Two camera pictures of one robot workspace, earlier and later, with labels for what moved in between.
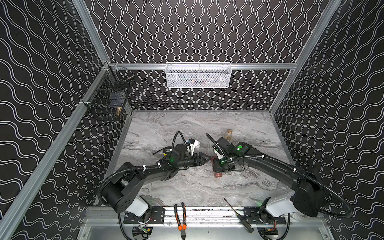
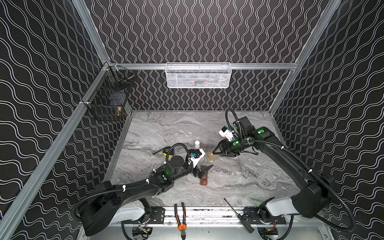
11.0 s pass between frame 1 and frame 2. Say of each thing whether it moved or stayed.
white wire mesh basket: stayed
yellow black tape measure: stayed
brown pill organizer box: moved
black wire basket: stayed
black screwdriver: stayed
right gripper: moved
